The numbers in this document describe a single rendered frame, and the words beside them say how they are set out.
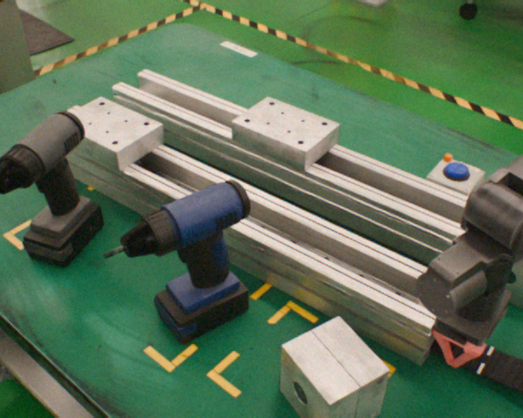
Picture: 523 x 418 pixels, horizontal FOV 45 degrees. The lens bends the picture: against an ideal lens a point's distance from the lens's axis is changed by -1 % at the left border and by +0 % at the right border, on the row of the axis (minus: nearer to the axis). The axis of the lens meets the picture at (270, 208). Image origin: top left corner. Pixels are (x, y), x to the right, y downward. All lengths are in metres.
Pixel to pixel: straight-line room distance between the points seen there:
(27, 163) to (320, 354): 0.48
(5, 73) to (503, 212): 1.96
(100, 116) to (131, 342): 0.44
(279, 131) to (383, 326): 0.40
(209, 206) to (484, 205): 0.33
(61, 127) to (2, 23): 1.39
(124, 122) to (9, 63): 1.29
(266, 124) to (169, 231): 0.40
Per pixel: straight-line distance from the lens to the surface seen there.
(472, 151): 1.35
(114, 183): 1.14
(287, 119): 1.14
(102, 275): 1.04
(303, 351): 0.79
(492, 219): 0.74
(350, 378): 0.77
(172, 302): 0.91
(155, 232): 0.78
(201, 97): 1.29
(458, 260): 0.74
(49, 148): 0.97
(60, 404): 1.60
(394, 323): 0.88
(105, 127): 1.15
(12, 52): 2.41
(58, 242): 1.04
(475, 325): 0.85
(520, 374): 0.92
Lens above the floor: 1.50
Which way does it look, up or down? 40 degrees down
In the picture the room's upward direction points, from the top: 1 degrees clockwise
